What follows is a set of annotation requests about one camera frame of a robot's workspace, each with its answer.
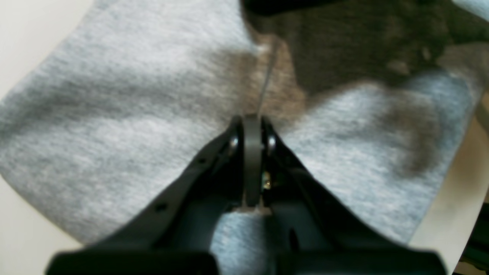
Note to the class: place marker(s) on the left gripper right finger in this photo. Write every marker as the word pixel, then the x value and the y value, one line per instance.
pixel 322 237

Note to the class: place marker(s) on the grey T-shirt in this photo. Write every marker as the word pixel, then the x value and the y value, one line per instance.
pixel 372 96

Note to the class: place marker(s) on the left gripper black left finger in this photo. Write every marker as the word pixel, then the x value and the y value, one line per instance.
pixel 172 235

